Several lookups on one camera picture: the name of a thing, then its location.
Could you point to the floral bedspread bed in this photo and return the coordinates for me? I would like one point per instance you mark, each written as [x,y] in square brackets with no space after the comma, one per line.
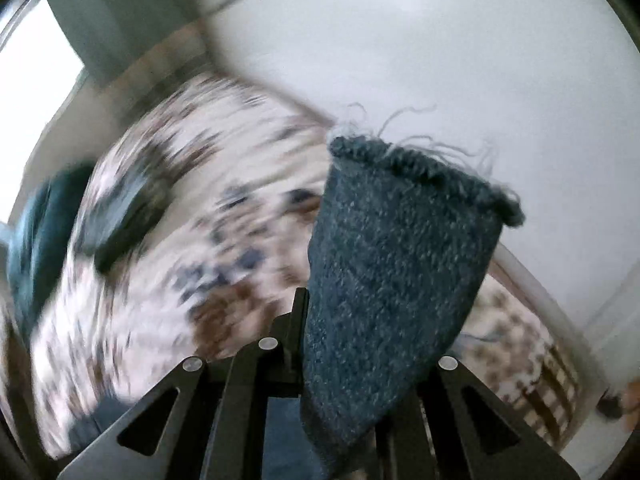
[200,160]

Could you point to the folded light blue jeans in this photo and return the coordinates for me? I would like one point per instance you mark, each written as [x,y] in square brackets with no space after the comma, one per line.
[125,220]

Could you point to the grey-green curtain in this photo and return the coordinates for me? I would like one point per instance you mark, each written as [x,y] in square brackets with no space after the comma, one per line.
[125,10]

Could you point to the white framed window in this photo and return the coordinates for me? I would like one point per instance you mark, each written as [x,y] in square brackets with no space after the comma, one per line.
[35,110]

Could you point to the dark blue jeans pants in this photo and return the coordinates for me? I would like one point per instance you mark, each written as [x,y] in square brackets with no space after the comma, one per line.
[400,260]

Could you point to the folded blue quilt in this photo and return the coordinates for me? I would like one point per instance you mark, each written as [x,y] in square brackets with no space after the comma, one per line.
[45,240]

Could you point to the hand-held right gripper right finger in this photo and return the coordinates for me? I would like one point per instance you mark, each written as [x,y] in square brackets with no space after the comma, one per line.
[435,420]

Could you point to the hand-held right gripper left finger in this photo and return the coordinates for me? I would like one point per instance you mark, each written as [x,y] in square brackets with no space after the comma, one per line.
[299,325]

